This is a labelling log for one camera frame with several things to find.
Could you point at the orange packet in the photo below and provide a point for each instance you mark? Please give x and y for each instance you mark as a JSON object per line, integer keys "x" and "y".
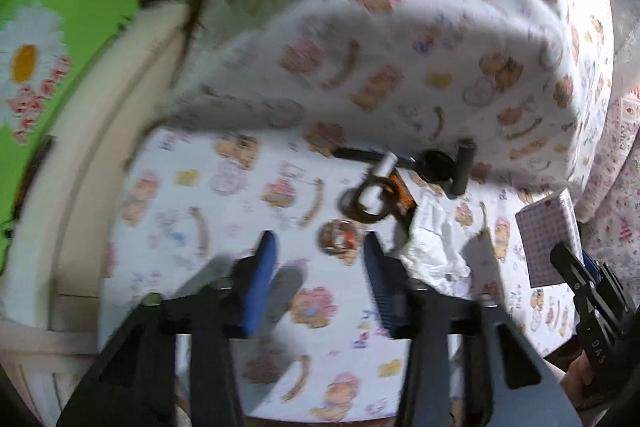
{"x": 401, "y": 192}

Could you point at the white tissue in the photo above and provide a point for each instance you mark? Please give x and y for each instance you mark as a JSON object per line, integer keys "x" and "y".
{"x": 435, "y": 247}

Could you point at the bear print quilt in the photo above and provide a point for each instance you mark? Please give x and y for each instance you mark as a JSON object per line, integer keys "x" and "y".
{"x": 400, "y": 32}

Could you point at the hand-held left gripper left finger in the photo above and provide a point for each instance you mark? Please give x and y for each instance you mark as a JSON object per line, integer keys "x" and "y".
{"x": 261, "y": 279}

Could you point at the bear print bed sheet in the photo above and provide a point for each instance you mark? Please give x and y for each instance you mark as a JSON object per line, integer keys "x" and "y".
{"x": 225, "y": 207}

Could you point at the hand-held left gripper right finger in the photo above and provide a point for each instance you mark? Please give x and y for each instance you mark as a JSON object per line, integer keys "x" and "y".
{"x": 381, "y": 282}

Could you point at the black cylinder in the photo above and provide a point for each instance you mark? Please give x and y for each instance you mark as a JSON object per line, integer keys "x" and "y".
{"x": 462, "y": 167}

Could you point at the person's right hand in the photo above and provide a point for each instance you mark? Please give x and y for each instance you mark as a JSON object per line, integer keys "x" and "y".
{"x": 577, "y": 379}

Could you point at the black round lid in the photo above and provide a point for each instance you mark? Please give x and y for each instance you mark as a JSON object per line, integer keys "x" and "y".
{"x": 437, "y": 165}

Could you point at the white tube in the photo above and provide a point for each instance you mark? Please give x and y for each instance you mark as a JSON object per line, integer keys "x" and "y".
{"x": 385, "y": 167}

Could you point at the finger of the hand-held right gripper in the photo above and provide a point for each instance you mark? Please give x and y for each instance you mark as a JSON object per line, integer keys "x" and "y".
{"x": 570, "y": 269}
{"x": 607, "y": 284}

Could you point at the black stick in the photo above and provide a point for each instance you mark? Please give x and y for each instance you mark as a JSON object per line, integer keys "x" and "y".
{"x": 357, "y": 154}

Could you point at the floral print cloth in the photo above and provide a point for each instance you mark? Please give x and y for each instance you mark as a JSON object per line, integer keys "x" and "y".
{"x": 617, "y": 187}

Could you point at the purple checked box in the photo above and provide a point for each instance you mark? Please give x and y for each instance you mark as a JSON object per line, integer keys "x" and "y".
{"x": 547, "y": 239}

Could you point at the cream bed frame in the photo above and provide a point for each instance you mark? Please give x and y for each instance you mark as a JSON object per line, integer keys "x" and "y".
{"x": 90, "y": 157}

